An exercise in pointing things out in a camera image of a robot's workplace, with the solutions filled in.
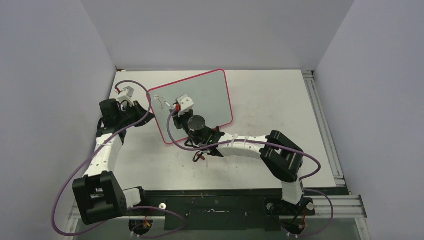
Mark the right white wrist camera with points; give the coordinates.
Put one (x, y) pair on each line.
(184, 104)

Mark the aluminium rail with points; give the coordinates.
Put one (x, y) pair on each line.
(329, 145)
(344, 207)

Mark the pink framed whiteboard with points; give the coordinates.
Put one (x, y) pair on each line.
(208, 90)

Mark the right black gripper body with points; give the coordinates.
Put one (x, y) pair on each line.
(182, 122)

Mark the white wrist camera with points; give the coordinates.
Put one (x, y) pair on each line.
(184, 104)
(125, 94)

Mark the right aluminium rail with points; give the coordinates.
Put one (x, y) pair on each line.
(329, 145)

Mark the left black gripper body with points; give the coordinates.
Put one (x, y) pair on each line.
(132, 115)

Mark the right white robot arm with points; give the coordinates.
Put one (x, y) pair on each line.
(282, 157)

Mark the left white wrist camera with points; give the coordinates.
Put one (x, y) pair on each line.
(125, 94)

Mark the front aluminium rail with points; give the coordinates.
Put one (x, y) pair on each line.
(344, 207)

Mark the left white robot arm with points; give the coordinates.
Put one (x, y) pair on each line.
(98, 194)

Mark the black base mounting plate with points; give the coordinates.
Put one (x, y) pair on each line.
(223, 210)

